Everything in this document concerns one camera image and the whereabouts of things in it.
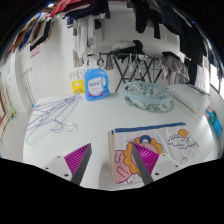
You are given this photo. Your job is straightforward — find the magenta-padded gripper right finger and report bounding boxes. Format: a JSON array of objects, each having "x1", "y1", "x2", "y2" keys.
[{"x1": 130, "y1": 142, "x2": 184, "y2": 187}]

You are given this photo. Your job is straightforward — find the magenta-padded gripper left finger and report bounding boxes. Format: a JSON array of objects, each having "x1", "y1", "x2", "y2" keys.
[{"x1": 43, "y1": 142, "x2": 93, "y2": 187}]

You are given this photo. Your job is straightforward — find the white cartoon print towel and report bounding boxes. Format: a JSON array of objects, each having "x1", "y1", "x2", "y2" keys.
[{"x1": 108, "y1": 121, "x2": 201, "y2": 185}]

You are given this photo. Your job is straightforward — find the round teal peg hanger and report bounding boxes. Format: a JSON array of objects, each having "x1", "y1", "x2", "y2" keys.
[{"x1": 121, "y1": 80, "x2": 174, "y2": 112}]

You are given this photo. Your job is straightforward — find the yellow sign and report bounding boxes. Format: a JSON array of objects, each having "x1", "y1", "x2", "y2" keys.
[{"x1": 71, "y1": 79, "x2": 86, "y2": 95}]

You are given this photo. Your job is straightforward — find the blue detergent bottle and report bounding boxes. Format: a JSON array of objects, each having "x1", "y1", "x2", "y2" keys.
[{"x1": 83, "y1": 64, "x2": 111, "y2": 102}]

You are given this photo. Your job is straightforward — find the blue plastic clips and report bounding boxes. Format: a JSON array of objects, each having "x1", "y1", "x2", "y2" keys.
[{"x1": 204, "y1": 109, "x2": 224, "y2": 140}]

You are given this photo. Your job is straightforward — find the green clothes hanger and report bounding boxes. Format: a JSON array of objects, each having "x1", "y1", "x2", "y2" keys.
[{"x1": 184, "y1": 82, "x2": 211, "y2": 98}]

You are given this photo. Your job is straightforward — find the grey garment on rack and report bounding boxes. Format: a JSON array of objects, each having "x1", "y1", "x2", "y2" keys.
[{"x1": 161, "y1": 51, "x2": 191, "y2": 86}]

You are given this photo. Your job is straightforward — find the black folding drying rack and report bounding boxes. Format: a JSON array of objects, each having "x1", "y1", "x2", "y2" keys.
[{"x1": 96, "y1": 50, "x2": 164, "y2": 93}]

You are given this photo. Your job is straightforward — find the white and black clothes pile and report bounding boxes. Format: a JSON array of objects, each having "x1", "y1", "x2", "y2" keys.
[{"x1": 111, "y1": 39, "x2": 145, "y2": 55}]

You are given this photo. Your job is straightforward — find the hanging clothes row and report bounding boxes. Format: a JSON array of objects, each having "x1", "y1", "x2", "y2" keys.
[{"x1": 2, "y1": 0, "x2": 222, "y2": 88}]

